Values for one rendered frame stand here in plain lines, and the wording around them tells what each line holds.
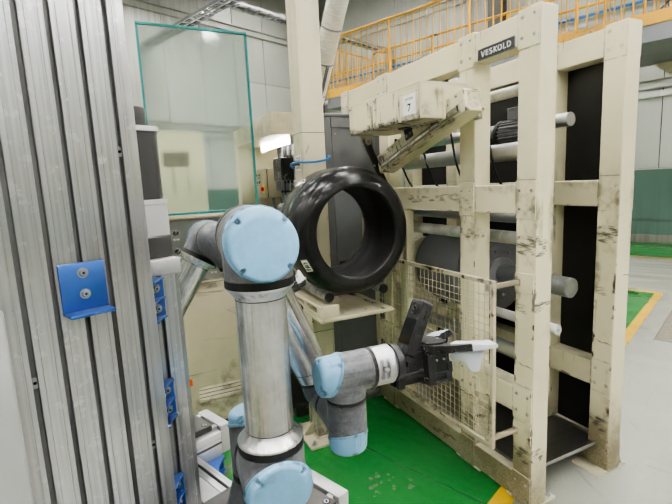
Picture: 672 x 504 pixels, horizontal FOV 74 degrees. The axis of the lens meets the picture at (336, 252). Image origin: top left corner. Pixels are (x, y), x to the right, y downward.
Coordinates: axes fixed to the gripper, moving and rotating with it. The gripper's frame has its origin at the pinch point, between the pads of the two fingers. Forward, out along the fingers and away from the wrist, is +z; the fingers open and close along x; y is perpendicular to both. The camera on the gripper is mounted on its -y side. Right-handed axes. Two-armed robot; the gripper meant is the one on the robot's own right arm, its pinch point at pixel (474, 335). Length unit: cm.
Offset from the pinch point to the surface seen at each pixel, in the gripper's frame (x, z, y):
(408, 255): -142, 67, -11
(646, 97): -500, 815, -239
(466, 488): -92, 58, 95
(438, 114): -75, 49, -70
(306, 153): -135, 11, -68
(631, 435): -89, 162, 95
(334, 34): -154, 40, -138
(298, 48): -128, 10, -117
